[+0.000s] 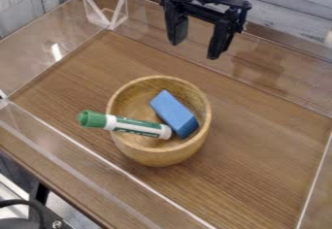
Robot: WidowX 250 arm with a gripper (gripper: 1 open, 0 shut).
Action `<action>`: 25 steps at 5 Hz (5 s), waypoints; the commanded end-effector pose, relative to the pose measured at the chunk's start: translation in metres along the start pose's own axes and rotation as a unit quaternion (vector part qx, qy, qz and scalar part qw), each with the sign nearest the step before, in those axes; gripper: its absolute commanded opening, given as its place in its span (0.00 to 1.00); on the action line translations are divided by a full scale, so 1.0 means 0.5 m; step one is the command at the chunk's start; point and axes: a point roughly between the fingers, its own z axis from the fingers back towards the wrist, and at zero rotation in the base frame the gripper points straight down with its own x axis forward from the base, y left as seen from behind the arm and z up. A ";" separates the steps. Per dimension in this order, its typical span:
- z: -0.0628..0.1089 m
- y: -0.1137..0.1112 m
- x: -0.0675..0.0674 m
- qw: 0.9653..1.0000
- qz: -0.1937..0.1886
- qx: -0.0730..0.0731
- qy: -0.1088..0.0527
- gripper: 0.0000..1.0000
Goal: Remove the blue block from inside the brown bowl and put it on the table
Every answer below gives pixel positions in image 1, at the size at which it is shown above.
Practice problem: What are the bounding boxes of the blue rectangular block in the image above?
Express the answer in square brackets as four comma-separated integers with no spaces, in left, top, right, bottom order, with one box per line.
[149,89,198,139]

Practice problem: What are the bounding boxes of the green and white marker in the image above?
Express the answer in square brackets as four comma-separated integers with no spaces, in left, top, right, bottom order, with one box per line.
[78,110,173,140]

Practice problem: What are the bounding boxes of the black cable bottom left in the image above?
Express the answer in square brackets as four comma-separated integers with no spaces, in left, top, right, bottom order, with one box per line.
[0,199,50,229]

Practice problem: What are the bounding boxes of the brown wooden bowl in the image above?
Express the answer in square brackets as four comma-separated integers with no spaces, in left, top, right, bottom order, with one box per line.
[106,76,212,167]

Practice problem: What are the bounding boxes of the black table leg frame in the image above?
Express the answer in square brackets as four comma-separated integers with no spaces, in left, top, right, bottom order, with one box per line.
[28,181,74,229]

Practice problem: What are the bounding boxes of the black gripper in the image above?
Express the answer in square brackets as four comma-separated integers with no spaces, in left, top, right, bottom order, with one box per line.
[161,0,252,60]

